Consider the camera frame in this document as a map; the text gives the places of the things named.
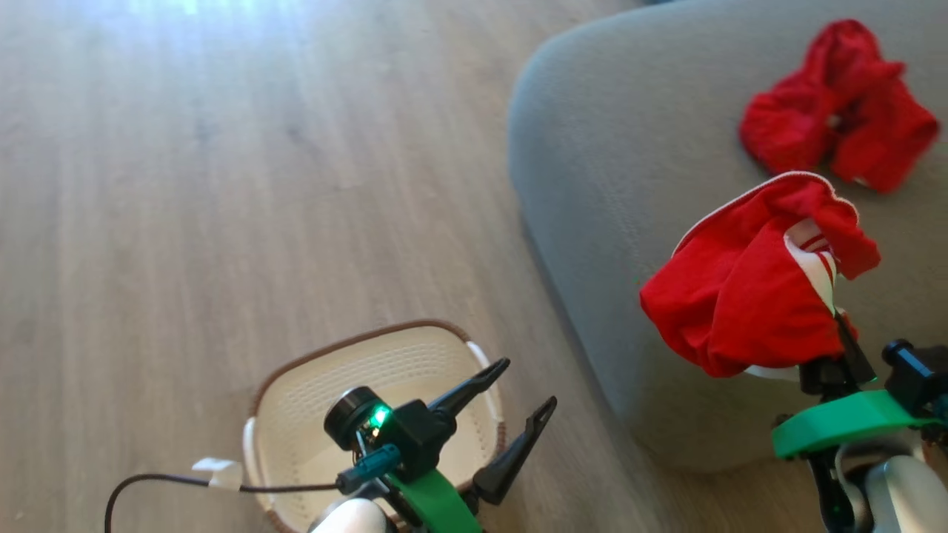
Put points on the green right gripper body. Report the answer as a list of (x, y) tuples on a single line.
[(844, 422)]

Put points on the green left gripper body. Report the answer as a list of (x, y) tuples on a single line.
[(433, 503)]

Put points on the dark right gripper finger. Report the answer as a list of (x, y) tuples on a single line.
[(855, 355), (818, 377)]

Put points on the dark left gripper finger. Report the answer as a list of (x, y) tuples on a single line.
[(515, 451), (466, 389)]

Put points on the red garment with white trim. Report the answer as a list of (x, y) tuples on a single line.
[(740, 296)]

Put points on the plain red garment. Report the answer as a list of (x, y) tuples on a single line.
[(837, 104)]

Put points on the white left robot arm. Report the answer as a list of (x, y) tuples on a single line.
[(352, 518)]

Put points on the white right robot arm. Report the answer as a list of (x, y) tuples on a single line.
[(900, 496)]

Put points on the white basket with brown rim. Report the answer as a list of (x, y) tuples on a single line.
[(318, 400)]

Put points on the grey fabric sofa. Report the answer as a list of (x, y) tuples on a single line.
[(637, 185)]

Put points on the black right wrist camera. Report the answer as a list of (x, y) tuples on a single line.
[(915, 374)]

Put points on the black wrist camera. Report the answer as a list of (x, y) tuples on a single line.
[(915, 374), (400, 429)]

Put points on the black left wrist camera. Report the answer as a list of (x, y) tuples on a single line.
[(400, 429)]

